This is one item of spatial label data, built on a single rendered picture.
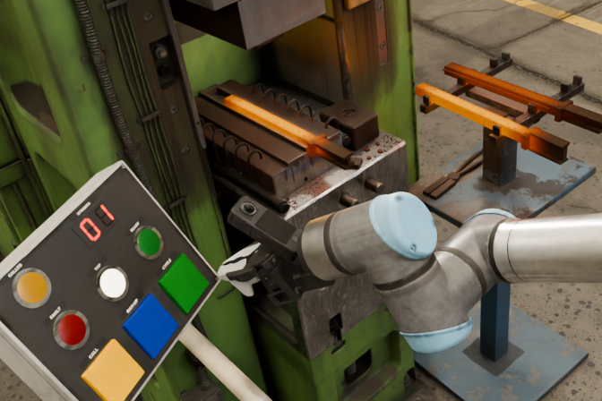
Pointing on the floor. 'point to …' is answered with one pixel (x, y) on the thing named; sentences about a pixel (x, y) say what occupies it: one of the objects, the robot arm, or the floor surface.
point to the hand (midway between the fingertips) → (221, 268)
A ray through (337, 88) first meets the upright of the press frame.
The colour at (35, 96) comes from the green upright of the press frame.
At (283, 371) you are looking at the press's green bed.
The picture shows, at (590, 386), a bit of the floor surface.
